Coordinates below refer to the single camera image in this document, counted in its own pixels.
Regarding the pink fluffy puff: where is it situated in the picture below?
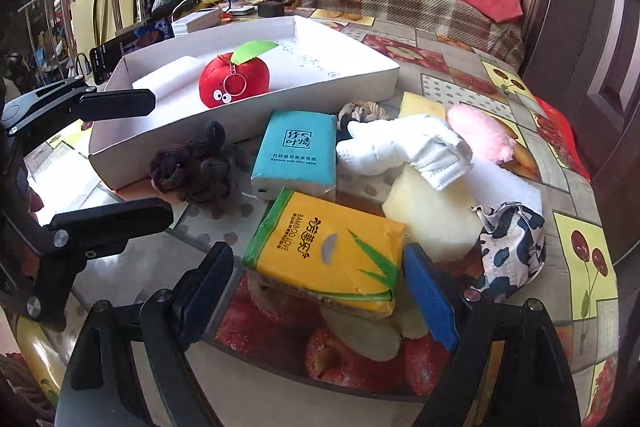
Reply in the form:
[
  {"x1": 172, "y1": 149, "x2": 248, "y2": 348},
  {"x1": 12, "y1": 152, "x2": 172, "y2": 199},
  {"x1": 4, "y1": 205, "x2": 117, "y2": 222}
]
[{"x1": 446, "y1": 104, "x2": 516, "y2": 165}]

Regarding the teal tissue pack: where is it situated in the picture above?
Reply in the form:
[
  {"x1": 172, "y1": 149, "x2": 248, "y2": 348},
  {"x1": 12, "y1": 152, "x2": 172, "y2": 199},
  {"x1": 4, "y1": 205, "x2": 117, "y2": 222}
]
[{"x1": 250, "y1": 109, "x2": 338, "y2": 202}]

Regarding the yellow sponge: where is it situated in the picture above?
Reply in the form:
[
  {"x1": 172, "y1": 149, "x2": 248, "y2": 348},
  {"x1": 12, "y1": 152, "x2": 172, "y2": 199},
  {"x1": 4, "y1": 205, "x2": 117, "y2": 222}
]
[{"x1": 398, "y1": 92, "x2": 447, "y2": 122}]

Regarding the white foam block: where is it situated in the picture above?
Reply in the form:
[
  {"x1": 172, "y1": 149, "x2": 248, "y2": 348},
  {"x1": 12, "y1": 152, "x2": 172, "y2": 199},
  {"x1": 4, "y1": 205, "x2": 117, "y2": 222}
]
[{"x1": 131, "y1": 55, "x2": 208, "y2": 95}]

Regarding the red patterned cloth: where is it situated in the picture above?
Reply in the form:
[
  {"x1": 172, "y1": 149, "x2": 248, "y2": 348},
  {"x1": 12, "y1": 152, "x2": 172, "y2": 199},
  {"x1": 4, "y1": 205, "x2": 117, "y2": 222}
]
[{"x1": 532, "y1": 94, "x2": 593, "y2": 180}]

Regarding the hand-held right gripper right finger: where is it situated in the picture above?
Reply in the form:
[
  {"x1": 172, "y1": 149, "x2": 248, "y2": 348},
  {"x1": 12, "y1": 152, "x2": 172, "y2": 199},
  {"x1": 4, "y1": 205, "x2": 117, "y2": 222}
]
[{"x1": 402, "y1": 243, "x2": 581, "y2": 427}]

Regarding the white foam sheet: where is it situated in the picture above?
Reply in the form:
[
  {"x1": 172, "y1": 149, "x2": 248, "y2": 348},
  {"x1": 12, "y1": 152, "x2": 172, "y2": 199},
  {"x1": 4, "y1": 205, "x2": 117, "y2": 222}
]
[{"x1": 470, "y1": 154, "x2": 545, "y2": 218}]

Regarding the plaid covered bench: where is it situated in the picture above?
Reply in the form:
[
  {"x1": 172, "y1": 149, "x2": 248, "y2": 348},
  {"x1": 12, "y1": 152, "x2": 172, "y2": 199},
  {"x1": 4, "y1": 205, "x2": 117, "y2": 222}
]
[{"x1": 297, "y1": 0, "x2": 526, "y2": 70}]

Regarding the white power bank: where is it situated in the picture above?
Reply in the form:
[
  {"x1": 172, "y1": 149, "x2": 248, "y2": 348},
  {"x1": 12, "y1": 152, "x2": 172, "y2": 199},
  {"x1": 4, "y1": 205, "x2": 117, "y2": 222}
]
[{"x1": 171, "y1": 9, "x2": 223, "y2": 35}]

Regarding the red apple plush toy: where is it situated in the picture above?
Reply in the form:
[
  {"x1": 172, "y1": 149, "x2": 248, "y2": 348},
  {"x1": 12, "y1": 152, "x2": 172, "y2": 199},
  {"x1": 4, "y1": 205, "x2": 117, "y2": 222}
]
[{"x1": 198, "y1": 39, "x2": 280, "y2": 110}]

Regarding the cream sponge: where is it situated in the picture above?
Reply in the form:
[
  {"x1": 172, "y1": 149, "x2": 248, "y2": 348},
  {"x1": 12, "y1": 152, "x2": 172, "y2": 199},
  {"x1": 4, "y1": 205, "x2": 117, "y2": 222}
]
[{"x1": 382, "y1": 164, "x2": 493, "y2": 264}]

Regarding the brown door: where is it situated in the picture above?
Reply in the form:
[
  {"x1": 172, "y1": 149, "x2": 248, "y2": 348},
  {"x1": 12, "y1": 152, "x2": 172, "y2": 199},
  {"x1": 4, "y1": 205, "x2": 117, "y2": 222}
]
[{"x1": 520, "y1": 0, "x2": 640, "y2": 268}]

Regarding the yellow tissue pack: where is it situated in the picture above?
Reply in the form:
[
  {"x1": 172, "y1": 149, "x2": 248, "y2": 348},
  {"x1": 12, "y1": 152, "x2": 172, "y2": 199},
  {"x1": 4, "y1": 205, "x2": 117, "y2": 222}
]
[{"x1": 243, "y1": 188, "x2": 407, "y2": 320}]

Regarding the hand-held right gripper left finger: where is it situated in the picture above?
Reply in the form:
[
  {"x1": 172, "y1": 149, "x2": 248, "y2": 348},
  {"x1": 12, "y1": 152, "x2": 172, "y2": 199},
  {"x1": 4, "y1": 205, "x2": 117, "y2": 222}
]
[{"x1": 54, "y1": 242, "x2": 236, "y2": 427}]

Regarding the white cardboard box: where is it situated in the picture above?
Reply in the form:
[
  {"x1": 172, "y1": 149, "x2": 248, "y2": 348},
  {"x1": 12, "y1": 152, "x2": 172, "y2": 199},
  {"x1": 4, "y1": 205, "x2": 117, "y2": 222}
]
[{"x1": 89, "y1": 14, "x2": 401, "y2": 190}]

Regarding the white tissue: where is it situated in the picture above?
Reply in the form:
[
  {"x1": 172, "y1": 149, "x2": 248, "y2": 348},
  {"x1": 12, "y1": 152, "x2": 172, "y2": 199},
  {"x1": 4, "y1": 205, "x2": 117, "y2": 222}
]
[{"x1": 336, "y1": 114, "x2": 473, "y2": 192}]

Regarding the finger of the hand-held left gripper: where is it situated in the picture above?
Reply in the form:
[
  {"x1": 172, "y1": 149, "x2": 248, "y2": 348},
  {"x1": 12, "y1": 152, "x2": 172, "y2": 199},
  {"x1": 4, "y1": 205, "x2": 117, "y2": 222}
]
[
  {"x1": 0, "y1": 76, "x2": 157, "y2": 138},
  {"x1": 0, "y1": 198, "x2": 174, "y2": 333}
]

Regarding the beige brown braided rope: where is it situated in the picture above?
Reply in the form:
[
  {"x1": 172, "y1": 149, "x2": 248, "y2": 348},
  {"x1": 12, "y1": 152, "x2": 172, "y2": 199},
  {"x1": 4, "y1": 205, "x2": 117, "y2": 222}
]
[{"x1": 336, "y1": 99, "x2": 386, "y2": 140}]

